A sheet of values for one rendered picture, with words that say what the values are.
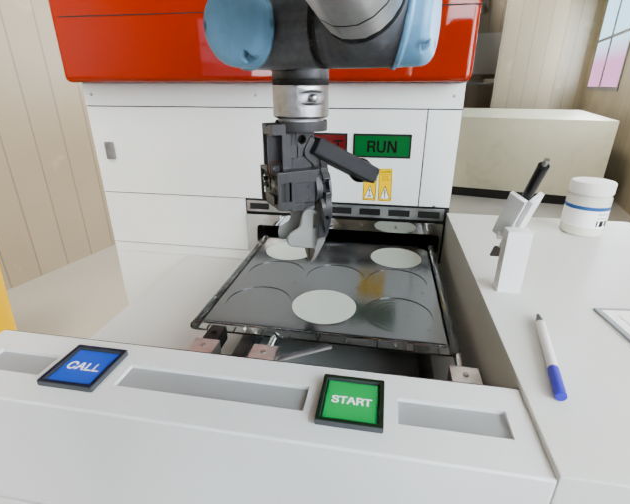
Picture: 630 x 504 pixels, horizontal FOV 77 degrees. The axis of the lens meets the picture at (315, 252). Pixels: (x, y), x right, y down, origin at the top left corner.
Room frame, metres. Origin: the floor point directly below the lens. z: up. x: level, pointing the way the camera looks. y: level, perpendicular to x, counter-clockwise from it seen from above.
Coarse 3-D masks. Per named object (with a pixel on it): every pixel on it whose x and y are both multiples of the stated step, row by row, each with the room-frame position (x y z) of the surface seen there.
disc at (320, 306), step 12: (300, 300) 0.55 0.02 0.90; (312, 300) 0.55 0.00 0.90; (324, 300) 0.55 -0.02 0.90; (336, 300) 0.55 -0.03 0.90; (348, 300) 0.55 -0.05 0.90; (300, 312) 0.51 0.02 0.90; (312, 312) 0.51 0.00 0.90; (324, 312) 0.51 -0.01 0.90; (336, 312) 0.51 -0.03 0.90; (348, 312) 0.51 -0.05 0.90
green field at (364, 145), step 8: (360, 136) 0.84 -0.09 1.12; (368, 136) 0.83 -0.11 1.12; (376, 136) 0.83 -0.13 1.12; (384, 136) 0.83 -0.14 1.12; (392, 136) 0.83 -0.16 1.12; (400, 136) 0.82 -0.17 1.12; (360, 144) 0.84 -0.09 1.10; (368, 144) 0.83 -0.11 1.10; (376, 144) 0.83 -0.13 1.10; (384, 144) 0.83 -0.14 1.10; (392, 144) 0.83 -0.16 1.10; (400, 144) 0.82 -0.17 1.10; (408, 144) 0.82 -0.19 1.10; (360, 152) 0.84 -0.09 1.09; (368, 152) 0.83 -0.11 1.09; (376, 152) 0.83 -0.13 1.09; (384, 152) 0.83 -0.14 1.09; (392, 152) 0.83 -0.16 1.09; (400, 152) 0.82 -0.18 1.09; (408, 152) 0.82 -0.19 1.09
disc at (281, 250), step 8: (272, 248) 0.77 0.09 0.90; (280, 248) 0.77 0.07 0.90; (288, 248) 0.77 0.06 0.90; (296, 248) 0.77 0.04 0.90; (304, 248) 0.77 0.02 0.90; (272, 256) 0.72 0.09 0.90; (280, 256) 0.72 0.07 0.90; (288, 256) 0.72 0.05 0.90; (296, 256) 0.72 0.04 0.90; (304, 256) 0.72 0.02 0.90
